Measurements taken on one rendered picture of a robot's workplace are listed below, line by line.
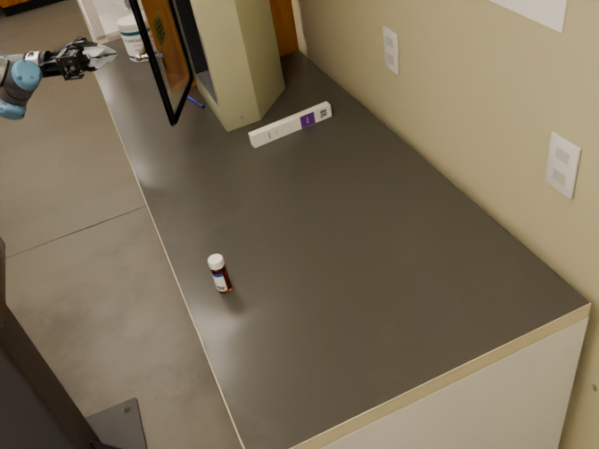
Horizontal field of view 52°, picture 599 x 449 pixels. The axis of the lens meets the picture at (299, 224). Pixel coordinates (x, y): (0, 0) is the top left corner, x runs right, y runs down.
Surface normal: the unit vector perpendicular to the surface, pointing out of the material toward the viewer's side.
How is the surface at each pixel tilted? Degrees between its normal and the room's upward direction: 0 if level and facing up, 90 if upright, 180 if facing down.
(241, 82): 90
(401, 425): 90
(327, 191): 0
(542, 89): 90
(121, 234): 0
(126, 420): 0
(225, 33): 90
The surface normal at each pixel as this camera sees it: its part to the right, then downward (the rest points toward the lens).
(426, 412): 0.40, 0.55
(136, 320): -0.15, -0.75
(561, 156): -0.91, 0.36
